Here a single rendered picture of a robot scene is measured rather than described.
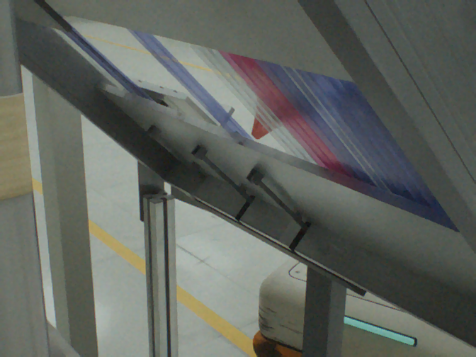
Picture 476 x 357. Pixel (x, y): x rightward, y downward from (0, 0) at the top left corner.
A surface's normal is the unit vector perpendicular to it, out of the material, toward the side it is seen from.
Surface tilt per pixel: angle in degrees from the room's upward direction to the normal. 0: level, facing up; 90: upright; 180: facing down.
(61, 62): 90
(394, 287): 45
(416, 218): 135
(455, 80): 90
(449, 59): 90
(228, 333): 0
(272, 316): 90
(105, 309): 0
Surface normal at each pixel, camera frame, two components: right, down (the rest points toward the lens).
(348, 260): -0.55, -0.52
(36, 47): 0.62, 0.29
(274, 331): -0.54, 0.29
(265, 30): -0.57, 0.81
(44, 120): -0.74, 0.22
